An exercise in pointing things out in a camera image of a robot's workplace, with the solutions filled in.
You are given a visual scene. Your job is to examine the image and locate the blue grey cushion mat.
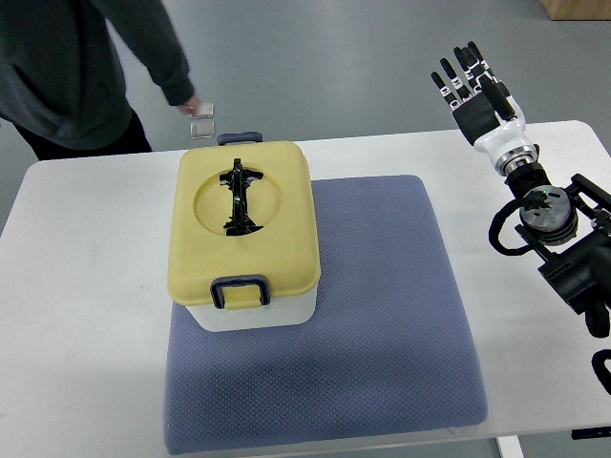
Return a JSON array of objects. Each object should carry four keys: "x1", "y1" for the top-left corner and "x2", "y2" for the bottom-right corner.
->
[{"x1": 164, "y1": 176, "x2": 488, "y2": 454}]

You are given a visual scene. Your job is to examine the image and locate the upper floor metal plate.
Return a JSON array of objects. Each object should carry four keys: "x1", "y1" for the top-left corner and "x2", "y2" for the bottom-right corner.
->
[{"x1": 190, "y1": 102, "x2": 215, "y2": 119}]

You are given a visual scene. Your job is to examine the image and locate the white storage box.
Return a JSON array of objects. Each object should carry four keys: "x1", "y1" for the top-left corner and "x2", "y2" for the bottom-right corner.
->
[{"x1": 185, "y1": 285, "x2": 318, "y2": 332}]

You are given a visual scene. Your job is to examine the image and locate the person's hand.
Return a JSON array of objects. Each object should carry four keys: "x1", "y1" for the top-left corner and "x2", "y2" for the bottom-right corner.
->
[{"x1": 177, "y1": 94, "x2": 201, "y2": 116}]

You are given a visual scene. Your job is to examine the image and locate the cardboard box corner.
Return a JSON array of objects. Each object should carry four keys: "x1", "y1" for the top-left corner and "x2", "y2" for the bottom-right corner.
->
[{"x1": 540, "y1": 0, "x2": 610, "y2": 21}]

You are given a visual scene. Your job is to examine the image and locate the yellow box lid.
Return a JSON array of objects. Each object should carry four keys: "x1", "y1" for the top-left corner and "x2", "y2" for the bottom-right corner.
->
[{"x1": 168, "y1": 141, "x2": 321, "y2": 309}]

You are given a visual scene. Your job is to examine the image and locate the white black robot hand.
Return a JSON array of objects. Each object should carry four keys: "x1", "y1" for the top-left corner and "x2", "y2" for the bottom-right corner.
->
[{"x1": 431, "y1": 41, "x2": 538, "y2": 177}]

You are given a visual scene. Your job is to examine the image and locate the person in dark hoodie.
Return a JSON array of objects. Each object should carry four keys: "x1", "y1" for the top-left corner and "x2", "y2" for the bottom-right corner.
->
[{"x1": 1, "y1": 1, "x2": 196, "y2": 160}]

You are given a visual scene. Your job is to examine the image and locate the black table bracket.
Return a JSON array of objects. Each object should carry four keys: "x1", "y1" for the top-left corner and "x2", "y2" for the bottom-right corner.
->
[{"x1": 571, "y1": 427, "x2": 611, "y2": 440}]

